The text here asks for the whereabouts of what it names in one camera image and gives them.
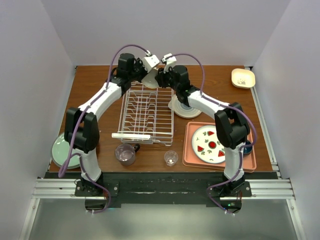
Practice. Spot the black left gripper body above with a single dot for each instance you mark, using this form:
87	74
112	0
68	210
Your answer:
139	72

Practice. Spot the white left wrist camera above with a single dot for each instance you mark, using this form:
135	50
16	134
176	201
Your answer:
150	61

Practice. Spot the cream plate with blue swirl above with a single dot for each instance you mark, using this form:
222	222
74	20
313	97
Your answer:
182	110

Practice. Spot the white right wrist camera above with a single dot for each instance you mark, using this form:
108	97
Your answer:
169	61

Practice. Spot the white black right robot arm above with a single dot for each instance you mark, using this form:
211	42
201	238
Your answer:
232	125

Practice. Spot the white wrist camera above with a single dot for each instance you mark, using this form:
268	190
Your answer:
169	61
150	61

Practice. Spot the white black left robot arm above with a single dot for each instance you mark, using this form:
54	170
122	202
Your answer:
81	123

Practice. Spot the white wire dish rack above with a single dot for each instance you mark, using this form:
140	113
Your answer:
145	116

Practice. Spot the pink plastic tray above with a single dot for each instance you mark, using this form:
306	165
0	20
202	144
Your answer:
189	157

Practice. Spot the dark blue ceramic mug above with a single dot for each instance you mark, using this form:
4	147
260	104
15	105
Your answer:
248	148

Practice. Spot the small clear glass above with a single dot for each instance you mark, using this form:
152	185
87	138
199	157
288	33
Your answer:
170	158

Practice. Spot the white bowl with blue dashes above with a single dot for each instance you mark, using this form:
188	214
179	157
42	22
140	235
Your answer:
149	80

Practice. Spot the cream square panda bowl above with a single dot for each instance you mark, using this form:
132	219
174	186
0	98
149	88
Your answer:
243	78

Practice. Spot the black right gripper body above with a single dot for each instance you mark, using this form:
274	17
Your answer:
166	80

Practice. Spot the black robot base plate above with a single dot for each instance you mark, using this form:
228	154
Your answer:
165	188

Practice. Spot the purple translucent measuring cup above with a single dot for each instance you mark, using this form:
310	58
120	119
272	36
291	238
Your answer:
126	153

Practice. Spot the white watermelon pattern plate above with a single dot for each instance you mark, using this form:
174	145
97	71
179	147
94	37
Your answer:
206	145

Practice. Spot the light green plate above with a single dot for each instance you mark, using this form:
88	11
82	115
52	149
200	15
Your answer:
60	151

